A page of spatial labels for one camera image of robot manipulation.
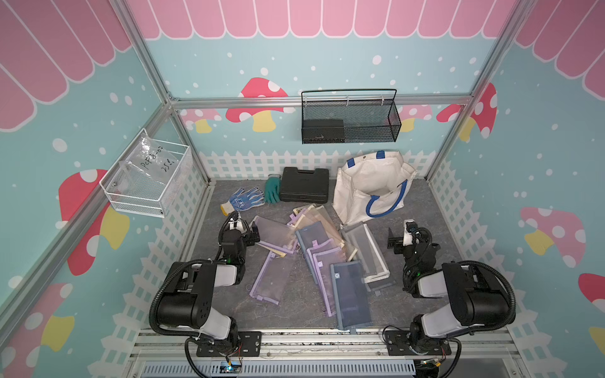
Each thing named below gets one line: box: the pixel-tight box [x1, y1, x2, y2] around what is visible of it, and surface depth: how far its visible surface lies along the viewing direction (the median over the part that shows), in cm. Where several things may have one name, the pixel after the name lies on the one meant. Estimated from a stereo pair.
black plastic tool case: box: [280, 166, 330, 204], surface depth 118 cm
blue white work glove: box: [220, 185, 265, 216], surface depth 114 cm
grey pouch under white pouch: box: [364, 276, 397, 297], surface depth 87 cm
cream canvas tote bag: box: [333, 150, 418, 227], surface depth 102 cm
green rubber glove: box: [264, 173, 282, 204], surface depth 115 cm
